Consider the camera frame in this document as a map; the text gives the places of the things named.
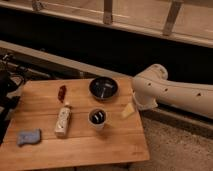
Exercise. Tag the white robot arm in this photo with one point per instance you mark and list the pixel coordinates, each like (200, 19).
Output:
(152, 85)

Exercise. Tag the black equipment with cables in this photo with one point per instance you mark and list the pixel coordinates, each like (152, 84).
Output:
(10, 84)

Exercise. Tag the metal rail frame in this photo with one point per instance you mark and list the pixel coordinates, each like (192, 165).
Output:
(188, 21)

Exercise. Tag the wooden board table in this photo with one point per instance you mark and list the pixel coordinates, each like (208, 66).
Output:
(120, 141)

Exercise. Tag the white bottle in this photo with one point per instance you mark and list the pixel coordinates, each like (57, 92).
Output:
(62, 122)

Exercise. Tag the white cup dark inside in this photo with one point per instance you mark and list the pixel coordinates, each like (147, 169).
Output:
(97, 118)

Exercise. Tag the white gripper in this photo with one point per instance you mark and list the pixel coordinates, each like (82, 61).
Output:
(142, 102)

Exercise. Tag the dark red pepper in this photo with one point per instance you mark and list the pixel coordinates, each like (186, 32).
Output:
(61, 93)

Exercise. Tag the black bowl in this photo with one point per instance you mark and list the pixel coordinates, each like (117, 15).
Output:
(103, 88)

